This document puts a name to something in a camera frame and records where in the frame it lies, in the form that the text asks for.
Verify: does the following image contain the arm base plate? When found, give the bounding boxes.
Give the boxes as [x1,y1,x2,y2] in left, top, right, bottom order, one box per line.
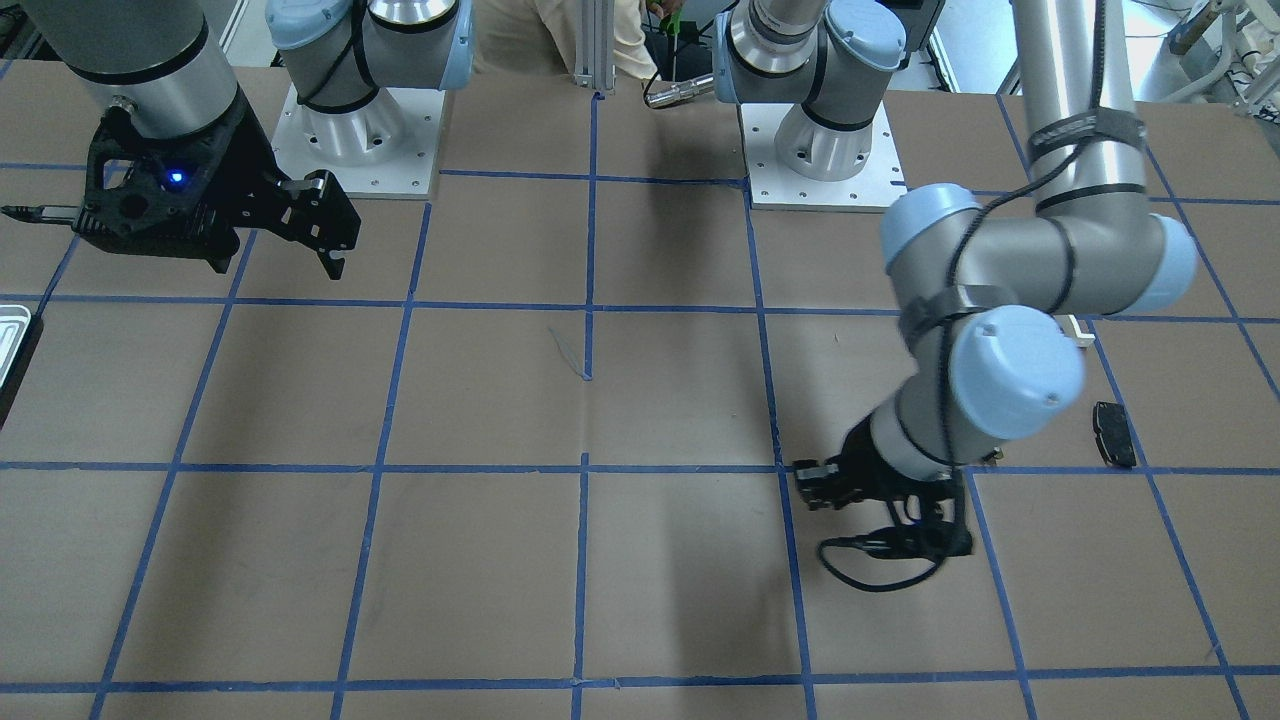
[271,88,451,201]
[739,104,906,213]

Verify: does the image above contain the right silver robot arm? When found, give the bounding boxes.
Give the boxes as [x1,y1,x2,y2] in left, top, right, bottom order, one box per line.
[3,1,474,281]

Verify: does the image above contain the aluminium frame post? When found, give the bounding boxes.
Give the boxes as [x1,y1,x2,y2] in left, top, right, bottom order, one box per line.
[570,0,616,95]

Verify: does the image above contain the white curved plastic part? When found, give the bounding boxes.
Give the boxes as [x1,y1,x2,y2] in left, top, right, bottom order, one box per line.
[1059,314,1096,348]

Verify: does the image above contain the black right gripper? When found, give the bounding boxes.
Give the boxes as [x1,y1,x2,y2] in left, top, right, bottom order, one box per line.
[72,91,361,281]

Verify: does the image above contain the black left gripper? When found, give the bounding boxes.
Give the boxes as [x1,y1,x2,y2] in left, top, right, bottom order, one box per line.
[794,418,973,561]

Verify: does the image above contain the person in beige shirt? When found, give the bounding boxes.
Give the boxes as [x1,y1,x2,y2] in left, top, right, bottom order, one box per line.
[472,1,682,79]

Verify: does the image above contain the silver metal tray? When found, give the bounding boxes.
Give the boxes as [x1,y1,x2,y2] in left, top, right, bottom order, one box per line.
[1,304,36,387]

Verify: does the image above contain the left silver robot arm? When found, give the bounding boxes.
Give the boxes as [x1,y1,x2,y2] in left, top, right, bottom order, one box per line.
[795,1,1197,562]

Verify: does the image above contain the black brake pad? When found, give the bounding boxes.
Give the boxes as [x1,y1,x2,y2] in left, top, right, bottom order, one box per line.
[1091,401,1138,469]

